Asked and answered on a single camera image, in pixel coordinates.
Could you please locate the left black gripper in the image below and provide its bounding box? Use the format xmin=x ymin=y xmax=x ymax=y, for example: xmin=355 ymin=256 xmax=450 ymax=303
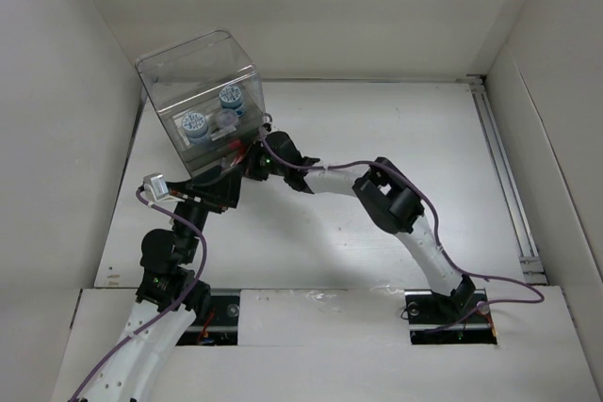
xmin=165 ymin=164 xmax=242 ymax=262

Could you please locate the pink capped marker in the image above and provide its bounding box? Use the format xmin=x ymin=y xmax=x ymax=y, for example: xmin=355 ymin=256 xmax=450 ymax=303
xmin=228 ymin=139 xmax=241 ymax=149

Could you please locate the small dark glitter jar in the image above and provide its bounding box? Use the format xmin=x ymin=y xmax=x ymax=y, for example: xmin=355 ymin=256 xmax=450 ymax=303
xmin=215 ymin=108 xmax=239 ymax=130

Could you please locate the blue slime jar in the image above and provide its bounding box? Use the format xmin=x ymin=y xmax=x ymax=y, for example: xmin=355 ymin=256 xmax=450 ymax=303
xmin=219 ymin=85 xmax=246 ymax=117
xmin=181 ymin=111 xmax=209 ymax=146

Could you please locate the clear acrylic drawer organizer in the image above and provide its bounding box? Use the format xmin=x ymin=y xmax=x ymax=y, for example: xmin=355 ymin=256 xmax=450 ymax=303
xmin=135 ymin=29 xmax=266 ymax=177

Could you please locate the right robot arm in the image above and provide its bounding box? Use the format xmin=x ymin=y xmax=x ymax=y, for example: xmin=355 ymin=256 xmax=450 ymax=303
xmin=243 ymin=130 xmax=475 ymax=324

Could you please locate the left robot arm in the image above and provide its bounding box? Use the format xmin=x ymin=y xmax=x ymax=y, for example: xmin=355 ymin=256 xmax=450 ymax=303
xmin=71 ymin=167 xmax=243 ymax=401

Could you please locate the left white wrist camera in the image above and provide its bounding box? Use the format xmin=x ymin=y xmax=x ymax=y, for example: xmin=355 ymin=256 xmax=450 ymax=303
xmin=142 ymin=173 xmax=170 ymax=202

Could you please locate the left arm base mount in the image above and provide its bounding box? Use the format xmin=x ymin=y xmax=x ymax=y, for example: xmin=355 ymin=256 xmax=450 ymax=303
xmin=177 ymin=289 xmax=241 ymax=346

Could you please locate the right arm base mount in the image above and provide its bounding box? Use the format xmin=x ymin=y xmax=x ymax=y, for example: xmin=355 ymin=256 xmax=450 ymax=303
xmin=400 ymin=290 xmax=497 ymax=346

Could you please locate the aluminium rail right side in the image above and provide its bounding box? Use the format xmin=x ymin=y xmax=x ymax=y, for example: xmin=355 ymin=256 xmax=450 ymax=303
xmin=466 ymin=76 xmax=548 ymax=286

